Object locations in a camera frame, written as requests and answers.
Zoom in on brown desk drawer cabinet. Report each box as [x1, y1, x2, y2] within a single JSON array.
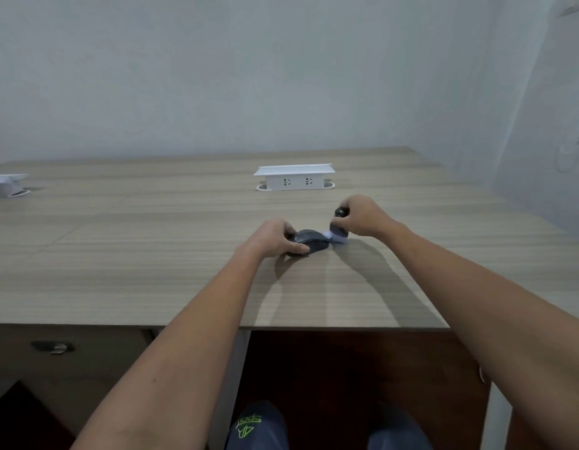
[[0, 323, 160, 441]]

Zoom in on metal drawer lock handle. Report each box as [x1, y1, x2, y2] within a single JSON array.
[[30, 340, 76, 356]]

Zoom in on person's left hand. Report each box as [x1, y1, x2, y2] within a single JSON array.
[[246, 218, 312, 261]]

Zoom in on black computer mouse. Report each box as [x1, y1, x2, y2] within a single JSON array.
[[287, 229, 330, 257]]

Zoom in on black cleaning tool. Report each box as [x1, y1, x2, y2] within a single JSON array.
[[329, 207, 350, 239]]

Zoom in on white desk leg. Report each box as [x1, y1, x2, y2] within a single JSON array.
[[209, 330, 251, 450], [478, 365, 513, 450]]

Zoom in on person's right hand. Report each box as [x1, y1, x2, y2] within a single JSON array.
[[331, 195, 403, 239]]

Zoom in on person's right forearm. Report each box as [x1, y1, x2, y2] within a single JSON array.
[[382, 220, 579, 450]]

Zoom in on person's left forearm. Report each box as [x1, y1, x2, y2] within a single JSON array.
[[70, 240, 271, 450]]

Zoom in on white desk socket box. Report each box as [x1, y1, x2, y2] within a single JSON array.
[[0, 173, 31, 198], [253, 164, 337, 192]]

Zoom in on dark blue shorts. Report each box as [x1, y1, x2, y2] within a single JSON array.
[[224, 400, 434, 450]]

